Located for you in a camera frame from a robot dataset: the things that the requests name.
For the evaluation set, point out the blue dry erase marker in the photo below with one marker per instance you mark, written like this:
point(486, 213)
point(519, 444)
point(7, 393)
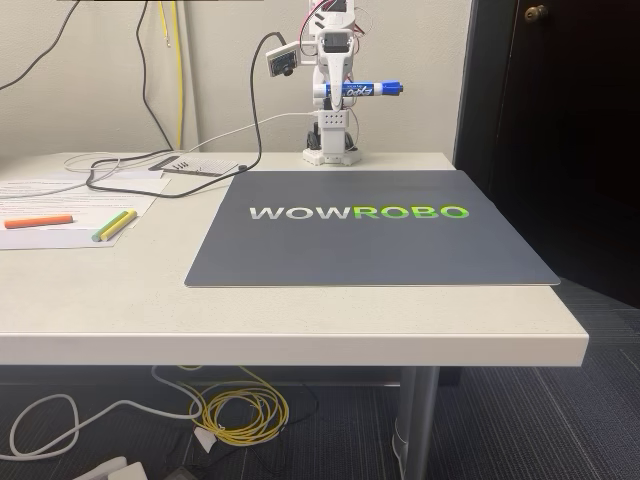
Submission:
point(367, 90)

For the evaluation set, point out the dark door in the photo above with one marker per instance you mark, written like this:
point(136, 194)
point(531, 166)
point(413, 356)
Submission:
point(575, 125)

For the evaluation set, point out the white printed paper sheet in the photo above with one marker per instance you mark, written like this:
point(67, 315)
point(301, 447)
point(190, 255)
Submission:
point(145, 185)
point(50, 237)

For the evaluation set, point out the brass door knob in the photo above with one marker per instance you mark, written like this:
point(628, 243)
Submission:
point(536, 13)

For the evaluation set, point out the yellow marker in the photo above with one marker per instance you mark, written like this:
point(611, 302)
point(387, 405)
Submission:
point(121, 224)

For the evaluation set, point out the grey metal table leg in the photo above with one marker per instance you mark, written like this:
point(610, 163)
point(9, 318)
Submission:
point(417, 425)

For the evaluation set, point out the dark grey WOWROBO mat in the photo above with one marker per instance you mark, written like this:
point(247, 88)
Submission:
point(350, 250)

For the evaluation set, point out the orange marker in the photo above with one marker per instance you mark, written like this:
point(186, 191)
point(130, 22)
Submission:
point(37, 221)

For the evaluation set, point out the white gripper camera box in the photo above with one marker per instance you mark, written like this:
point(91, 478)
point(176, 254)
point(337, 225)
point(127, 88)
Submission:
point(280, 62)

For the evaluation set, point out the white power strip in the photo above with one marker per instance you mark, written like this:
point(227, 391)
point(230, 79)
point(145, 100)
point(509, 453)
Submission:
point(120, 472)

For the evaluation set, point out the green marker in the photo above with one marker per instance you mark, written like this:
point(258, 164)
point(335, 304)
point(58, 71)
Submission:
point(109, 224)

